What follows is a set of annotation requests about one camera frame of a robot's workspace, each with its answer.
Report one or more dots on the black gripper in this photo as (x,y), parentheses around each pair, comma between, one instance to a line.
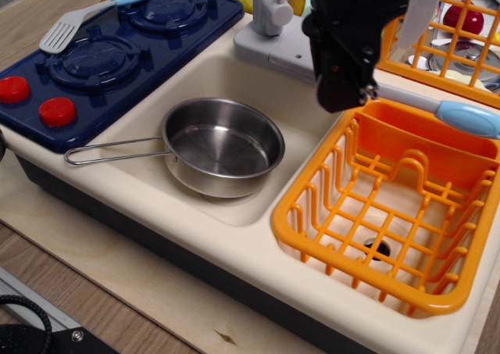
(345,41)

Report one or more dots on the grey spoon blue handle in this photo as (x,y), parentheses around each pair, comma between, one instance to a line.
(464,117)

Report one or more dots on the stainless steel pan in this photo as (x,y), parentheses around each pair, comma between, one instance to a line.
(219,147)

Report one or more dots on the grey toy faucet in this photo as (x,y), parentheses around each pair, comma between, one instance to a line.
(274,39)

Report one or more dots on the grey toy knife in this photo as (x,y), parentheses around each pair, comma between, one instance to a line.
(417,19)

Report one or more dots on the steel pot lid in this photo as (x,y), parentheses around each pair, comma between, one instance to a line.
(465,60)

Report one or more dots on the red toy apple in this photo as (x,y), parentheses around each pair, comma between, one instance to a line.
(473,22)

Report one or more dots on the orange dish rack basket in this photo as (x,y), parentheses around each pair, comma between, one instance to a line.
(395,204)

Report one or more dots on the dark blue toy stove top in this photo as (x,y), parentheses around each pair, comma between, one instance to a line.
(117,59)

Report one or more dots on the cream toy kitchen sink unit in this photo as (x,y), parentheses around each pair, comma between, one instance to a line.
(228,244)

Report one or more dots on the red stove knob right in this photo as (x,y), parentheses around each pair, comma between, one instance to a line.
(57,112)

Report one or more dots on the red stove knob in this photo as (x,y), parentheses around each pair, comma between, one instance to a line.
(57,112)
(14,89)

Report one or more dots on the light plywood board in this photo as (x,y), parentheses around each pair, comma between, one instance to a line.
(119,291)

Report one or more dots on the red stove knob left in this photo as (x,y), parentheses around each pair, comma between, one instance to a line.
(14,89)

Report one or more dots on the orange wire rack background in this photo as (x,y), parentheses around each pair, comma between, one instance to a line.
(452,45)

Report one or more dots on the grey spatula blue handle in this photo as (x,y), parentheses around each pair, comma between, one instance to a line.
(62,32)

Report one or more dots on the black bracket with screw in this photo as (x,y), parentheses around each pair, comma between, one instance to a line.
(17,338)

